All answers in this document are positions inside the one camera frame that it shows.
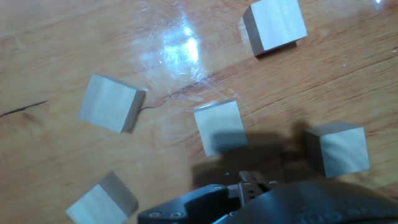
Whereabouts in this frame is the glossy brown wooden board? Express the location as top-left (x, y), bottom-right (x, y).
top-left (0, 0), bottom-right (398, 224)

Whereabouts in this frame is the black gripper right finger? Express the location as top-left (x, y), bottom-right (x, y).
top-left (255, 171), bottom-right (279, 192)

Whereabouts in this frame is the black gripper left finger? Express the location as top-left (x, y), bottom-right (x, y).
top-left (138, 170), bottom-right (257, 224)

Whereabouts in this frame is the light wooden cube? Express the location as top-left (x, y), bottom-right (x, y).
top-left (77, 73), bottom-right (147, 134)
top-left (193, 98), bottom-right (249, 158)
top-left (302, 121), bottom-right (371, 179)
top-left (65, 170), bottom-right (139, 224)
top-left (238, 0), bottom-right (308, 57)

